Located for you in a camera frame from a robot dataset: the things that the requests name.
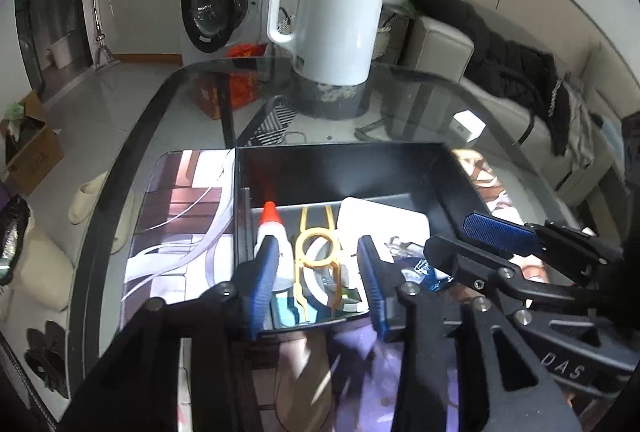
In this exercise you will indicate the grey garment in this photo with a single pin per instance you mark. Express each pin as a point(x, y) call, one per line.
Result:
point(580, 122)

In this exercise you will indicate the white glue bottle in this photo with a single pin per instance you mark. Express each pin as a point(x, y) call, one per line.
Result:
point(280, 247)

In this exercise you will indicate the black cardboard box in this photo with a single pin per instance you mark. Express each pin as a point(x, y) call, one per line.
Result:
point(350, 172)

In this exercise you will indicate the yellow plastic frame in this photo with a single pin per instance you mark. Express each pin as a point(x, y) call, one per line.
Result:
point(320, 264)

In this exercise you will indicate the brown cardboard box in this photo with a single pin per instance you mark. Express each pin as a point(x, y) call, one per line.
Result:
point(35, 162)

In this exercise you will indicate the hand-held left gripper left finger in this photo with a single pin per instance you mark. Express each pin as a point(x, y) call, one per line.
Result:
point(262, 284)

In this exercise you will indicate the light grey sofa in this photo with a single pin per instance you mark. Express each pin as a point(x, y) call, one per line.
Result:
point(440, 42)

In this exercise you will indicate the mop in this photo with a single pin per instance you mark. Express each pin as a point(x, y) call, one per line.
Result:
point(102, 54)

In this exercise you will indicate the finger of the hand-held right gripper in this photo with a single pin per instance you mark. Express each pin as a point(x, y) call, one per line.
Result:
point(465, 262)
point(495, 232)

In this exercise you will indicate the small white charger box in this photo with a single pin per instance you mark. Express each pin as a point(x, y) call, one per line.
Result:
point(467, 126)

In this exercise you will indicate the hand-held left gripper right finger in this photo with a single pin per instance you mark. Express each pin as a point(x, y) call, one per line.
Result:
point(374, 289)

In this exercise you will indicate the red bag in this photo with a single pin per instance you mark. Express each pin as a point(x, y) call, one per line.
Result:
point(240, 82)

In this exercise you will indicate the beige slipper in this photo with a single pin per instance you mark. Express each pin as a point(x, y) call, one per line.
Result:
point(122, 227)
point(87, 199)

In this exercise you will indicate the printed desk mat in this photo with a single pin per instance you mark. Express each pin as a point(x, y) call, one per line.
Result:
point(165, 222)

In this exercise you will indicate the cream cushion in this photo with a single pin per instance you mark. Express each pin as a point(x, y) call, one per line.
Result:
point(40, 267)

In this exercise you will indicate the black shiny object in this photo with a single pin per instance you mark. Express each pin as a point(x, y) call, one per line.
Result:
point(12, 237)

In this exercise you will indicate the black white striped object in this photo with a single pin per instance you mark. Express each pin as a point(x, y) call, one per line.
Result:
point(272, 122)

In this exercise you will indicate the white electric kettle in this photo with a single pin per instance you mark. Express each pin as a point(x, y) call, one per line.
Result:
point(335, 22)

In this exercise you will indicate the black coat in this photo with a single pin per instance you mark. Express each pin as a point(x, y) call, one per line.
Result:
point(500, 52)

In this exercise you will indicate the white waste bin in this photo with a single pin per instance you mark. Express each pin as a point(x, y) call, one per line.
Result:
point(61, 53)

